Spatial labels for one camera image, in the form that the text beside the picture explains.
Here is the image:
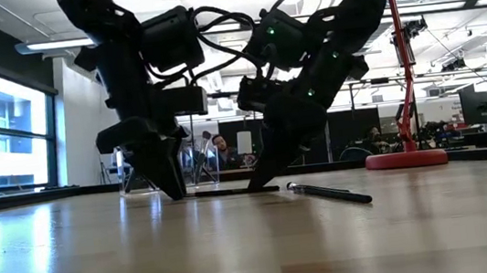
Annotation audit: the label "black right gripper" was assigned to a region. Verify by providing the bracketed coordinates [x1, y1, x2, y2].
[237, 88, 337, 192]

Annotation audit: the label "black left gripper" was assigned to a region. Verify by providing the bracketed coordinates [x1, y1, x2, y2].
[93, 110, 196, 208]

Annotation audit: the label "small silver-ferrule makeup brush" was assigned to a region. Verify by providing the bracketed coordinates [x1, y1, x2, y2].
[193, 181, 282, 202]

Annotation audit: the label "thin black makeup brush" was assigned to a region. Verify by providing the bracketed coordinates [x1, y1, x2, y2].
[284, 172, 375, 214]

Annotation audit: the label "white sheet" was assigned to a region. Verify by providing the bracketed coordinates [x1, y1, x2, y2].
[234, 130, 255, 156]

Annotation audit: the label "clear acrylic organizer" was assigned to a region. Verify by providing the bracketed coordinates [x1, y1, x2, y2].
[111, 137, 222, 197]

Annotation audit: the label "person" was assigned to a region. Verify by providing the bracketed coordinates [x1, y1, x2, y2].
[209, 131, 244, 173]
[363, 124, 389, 156]

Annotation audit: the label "black partition panels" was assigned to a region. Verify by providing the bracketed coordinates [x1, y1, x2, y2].
[216, 102, 386, 175]

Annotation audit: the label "red desk lamp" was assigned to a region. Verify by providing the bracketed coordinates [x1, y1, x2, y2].
[341, 0, 450, 175]

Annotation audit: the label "ceiling light bar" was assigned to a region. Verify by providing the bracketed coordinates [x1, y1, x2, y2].
[14, 0, 487, 61]

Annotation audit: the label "black computer monitor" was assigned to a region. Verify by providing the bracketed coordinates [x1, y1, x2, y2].
[457, 83, 487, 130]

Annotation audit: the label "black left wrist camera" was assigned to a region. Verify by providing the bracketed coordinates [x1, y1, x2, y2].
[153, 83, 210, 121]

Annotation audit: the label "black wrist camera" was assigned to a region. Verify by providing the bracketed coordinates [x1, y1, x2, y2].
[153, 83, 210, 121]
[234, 70, 290, 116]

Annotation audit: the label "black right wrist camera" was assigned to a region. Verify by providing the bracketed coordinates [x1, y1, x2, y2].
[234, 70, 290, 116]

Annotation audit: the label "black camera cable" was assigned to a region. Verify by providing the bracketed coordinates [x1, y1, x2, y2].
[136, 0, 269, 94]

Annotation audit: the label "black aluminium table frame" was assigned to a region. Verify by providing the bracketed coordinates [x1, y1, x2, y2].
[0, 138, 487, 221]

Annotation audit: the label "window with dark frame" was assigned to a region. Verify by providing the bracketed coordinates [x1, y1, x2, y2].
[0, 60, 69, 195]

